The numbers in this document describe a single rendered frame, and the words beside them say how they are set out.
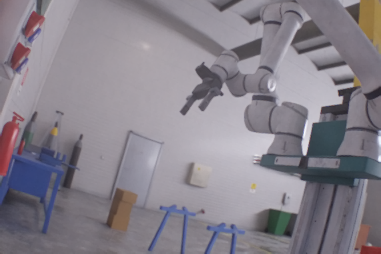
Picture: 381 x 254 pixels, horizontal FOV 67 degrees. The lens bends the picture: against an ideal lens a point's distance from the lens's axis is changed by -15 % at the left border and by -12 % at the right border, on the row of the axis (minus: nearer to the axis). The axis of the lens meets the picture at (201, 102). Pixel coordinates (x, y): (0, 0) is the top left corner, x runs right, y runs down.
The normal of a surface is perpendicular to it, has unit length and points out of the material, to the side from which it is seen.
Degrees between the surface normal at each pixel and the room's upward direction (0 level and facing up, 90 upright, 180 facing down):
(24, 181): 90
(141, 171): 90
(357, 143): 68
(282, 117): 90
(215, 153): 90
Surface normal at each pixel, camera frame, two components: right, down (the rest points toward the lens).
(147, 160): 0.48, -0.08
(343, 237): -0.86, -0.34
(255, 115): -0.65, -0.19
